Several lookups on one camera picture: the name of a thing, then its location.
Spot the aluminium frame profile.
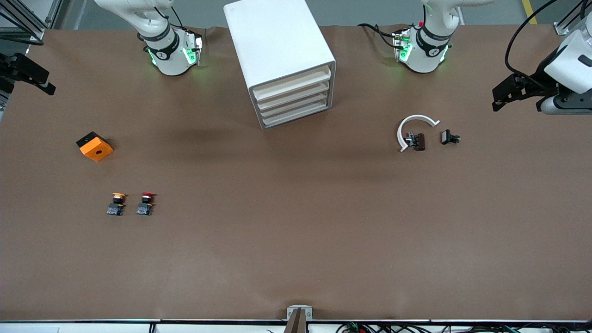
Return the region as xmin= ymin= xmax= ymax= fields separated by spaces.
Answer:
xmin=554 ymin=0 xmax=592 ymax=36
xmin=0 ymin=0 xmax=63 ymax=45

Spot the orange and black box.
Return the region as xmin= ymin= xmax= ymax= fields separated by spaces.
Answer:
xmin=76 ymin=131 xmax=114 ymax=162

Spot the red cap push button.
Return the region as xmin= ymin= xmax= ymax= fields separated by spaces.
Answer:
xmin=136 ymin=192 xmax=156 ymax=216

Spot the white plastic drawer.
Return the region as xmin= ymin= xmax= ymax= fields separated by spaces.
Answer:
xmin=256 ymin=81 xmax=332 ymax=111
xmin=262 ymin=101 xmax=334 ymax=130
xmin=259 ymin=92 xmax=333 ymax=120
xmin=252 ymin=65 xmax=332 ymax=101

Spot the orange cap push button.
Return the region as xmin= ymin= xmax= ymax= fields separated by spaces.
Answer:
xmin=106 ymin=192 xmax=127 ymax=216

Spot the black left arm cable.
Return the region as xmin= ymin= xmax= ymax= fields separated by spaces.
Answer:
xmin=505 ymin=0 xmax=560 ymax=87

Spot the black base cable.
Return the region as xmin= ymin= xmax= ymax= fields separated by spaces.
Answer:
xmin=358 ymin=22 xmax=399 ymax=49

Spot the brown bar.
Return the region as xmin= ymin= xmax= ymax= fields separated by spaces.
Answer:
xmin=283 ymin=308 xmax=308 ymax=333

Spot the small brown component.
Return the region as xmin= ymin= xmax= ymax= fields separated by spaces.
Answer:
xmin=405 ymin=132 xmax=426 ymax=151

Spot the brown paper table cover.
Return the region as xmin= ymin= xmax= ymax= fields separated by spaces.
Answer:
xmin=0 ymin=24 xmax=592 ymax=322

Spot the grey metal bracket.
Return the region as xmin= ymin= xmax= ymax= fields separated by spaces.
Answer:
xmin=287 ymin=305 xmax=313 ymax=321

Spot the white drawer cabinet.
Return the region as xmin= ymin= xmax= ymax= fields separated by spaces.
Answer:
xmin=224 ymin=0 xmax=337 ymax=130

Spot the white curved plastic ring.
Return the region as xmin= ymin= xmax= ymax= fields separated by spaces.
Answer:
xmin=397 ymin=114 xmax=440 ymax=153

